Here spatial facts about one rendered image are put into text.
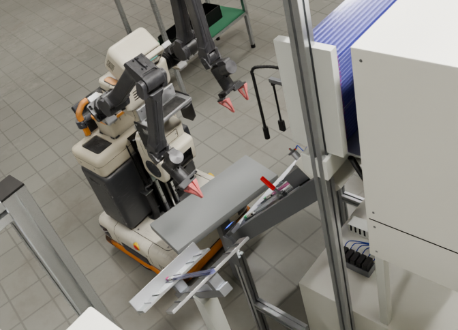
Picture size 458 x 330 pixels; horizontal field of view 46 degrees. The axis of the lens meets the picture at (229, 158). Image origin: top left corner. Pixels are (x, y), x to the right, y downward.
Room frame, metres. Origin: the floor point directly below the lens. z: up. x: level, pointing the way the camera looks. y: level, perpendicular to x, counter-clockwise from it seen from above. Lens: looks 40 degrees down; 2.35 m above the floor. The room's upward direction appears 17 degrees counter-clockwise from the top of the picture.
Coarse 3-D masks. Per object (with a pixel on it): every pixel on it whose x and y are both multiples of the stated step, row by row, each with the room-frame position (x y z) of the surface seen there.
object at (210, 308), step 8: (200, 304) 1.16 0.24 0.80; (208, 304) 1.15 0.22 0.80; (216, 304) 1.16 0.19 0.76; (200, 312) 1.18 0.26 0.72; (208, 312) 1.14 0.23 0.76; (216, 312) 1.16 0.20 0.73; (208, 320) 1.16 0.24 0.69; (216, 320) 1.15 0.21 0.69; (224, 320) 1.17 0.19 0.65; (208, 328) 1.18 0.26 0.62; (216, 328) 1.14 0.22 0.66; (224, 328) 1.16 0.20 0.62
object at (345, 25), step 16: (352, 0) 1.32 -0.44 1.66; (368, 0) 1.29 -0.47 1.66; (384, 0) 1.26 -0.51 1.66; (336, 16) 1.26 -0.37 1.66; (352, 16) 1.23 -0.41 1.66; (368, 16) 1.21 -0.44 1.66; (320, 32) 1.20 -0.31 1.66; (336, 32) 1.18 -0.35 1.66; (352, 32) 1.16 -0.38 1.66; (336, 48) 1.11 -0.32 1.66; (352, 80) 1.11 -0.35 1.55; (352, 96) 1.11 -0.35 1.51; (352, 112) 1.10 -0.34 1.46; (352, 128) 1.10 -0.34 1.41
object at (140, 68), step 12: (132, 60) 1.67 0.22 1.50; (144, 60) 1.67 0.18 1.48; (132, 72) 1.64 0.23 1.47; (144, 72) 1.62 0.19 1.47; (156, 72) 1.62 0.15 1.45; (120, 84) 1.75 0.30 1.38; (132, 84) 1.70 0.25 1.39; (156, 84) 1.60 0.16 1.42; (108, 96) 1.84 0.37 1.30; (120, 96) 1.78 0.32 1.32; (108, 108) 1.83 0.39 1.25
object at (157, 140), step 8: (136, 88) 1.61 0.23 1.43; (144, 88) 1.58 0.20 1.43; (160, 88) 1.63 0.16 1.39; (144, 96) 1.59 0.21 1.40; (152, 96) 1.60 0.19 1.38; (160, 96) 1.62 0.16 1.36; (152, 104) 1.62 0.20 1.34; (160, 104) 1.63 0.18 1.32; (152, 112) 1.63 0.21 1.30; (160, 112) 1.64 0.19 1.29; (152, 120) 1.64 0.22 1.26; (160, 120) 1.65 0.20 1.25; (152, 128) 1.66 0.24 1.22; (160, 128) 1.66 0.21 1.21; (152, 136) 1.67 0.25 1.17; (160, 136) 1.66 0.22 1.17; (152, 144) 1.68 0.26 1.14; (160, 144) 1.67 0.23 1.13; (152, 152) 1.69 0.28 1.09; (160, 152) 1.69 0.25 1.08
